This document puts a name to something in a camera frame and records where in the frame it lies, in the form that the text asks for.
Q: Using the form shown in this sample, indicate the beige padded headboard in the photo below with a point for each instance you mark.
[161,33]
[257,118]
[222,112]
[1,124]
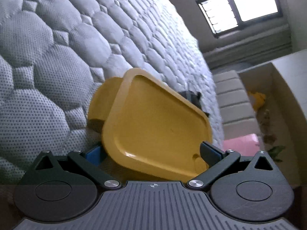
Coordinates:
[238,116]

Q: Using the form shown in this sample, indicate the black plush toy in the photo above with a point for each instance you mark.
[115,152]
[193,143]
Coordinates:
[194,98]

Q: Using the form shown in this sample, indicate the yellow plush toy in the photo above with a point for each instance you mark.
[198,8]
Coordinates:
[257,100]

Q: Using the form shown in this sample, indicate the grey quilted bedspread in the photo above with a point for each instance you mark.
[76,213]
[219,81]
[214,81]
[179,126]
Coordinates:
[56,53]

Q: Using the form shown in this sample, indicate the white shelf unit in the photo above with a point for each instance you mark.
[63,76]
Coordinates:
[283,80]

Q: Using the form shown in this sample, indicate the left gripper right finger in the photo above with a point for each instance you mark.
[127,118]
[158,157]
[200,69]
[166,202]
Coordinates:
[220,164]

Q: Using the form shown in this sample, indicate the barred window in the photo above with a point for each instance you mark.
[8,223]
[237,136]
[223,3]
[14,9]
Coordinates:
[227,16]

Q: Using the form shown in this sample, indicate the clear glass food container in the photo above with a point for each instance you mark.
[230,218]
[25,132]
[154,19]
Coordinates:
[189,86]

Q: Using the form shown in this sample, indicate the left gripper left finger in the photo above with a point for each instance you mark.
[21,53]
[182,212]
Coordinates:
[86,164]

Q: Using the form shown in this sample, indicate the yellow container lid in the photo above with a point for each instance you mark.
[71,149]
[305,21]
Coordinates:
[147,127]

